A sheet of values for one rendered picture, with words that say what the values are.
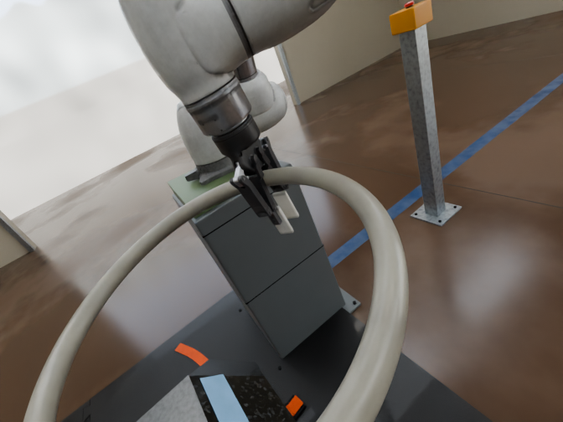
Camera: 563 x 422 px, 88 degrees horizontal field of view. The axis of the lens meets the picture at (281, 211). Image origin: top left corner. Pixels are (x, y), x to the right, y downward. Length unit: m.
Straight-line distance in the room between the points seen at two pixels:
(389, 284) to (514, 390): 1.08
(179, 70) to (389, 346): 0.38
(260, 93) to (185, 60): 0.62
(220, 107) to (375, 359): 0.36
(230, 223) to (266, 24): 0.70
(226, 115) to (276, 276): 0.84
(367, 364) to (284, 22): 0.39
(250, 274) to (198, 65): 0.83
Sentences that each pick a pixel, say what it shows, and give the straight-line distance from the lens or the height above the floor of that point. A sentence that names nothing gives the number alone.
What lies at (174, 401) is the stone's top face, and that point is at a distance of 0.51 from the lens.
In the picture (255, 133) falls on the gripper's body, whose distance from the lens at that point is 0.48.
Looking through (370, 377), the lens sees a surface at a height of 0.96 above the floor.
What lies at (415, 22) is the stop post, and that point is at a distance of 1.51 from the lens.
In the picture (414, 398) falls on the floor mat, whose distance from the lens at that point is 1.28.
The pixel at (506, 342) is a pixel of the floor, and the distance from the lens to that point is 1.41.
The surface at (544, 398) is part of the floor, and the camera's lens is 1.33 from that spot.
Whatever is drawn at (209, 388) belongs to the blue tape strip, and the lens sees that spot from 0.50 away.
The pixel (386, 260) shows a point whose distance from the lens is 0.29.
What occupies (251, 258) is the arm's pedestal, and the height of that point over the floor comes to 0.56.
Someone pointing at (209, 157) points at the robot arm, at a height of 0.92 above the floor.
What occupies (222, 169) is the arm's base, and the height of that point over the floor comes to 0.87.
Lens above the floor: 1.18
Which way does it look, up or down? 29 degrees down
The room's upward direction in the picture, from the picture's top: 24 degrees counter-clockwise
